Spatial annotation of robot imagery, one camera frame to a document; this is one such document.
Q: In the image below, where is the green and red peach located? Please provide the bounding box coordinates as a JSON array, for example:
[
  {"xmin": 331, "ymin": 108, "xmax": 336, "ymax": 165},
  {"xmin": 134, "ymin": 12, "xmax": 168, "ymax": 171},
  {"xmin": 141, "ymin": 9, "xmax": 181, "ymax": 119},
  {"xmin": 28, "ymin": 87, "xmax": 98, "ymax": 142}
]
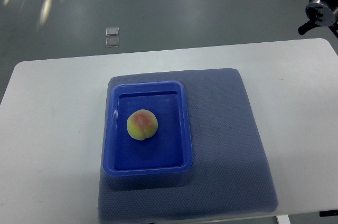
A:
[{"xmin": 126, "ymin": 109, "xmax": 158, "ymax": 141}]

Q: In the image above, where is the blue plastic tray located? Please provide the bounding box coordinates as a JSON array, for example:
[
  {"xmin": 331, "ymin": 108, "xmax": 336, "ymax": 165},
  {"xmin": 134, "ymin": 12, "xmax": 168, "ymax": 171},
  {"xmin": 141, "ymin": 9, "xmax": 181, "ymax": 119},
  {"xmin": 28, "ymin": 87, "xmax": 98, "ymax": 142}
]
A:
[{"xmin": 102, "ymin": 81, "xmax": 193, "ymax": 178}]

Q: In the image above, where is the upper metal floor plate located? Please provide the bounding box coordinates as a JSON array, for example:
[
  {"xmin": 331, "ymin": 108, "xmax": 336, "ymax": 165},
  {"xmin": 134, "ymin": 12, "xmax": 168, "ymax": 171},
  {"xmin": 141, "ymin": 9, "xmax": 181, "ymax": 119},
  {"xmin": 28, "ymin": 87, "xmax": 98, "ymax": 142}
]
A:
[{"xmin": 105, "ymin": 26, "xmax": 119, "ymax": 36}]

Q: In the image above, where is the blue-grey textured mat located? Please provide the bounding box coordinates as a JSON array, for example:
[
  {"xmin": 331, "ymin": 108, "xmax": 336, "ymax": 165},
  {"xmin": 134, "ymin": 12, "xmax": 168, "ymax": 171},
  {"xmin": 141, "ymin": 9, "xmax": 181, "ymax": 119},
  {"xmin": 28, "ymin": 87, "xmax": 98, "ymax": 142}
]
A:
[{"xmin": 98, "ymin": 69, "xmax": 278, "ymax": 223}]

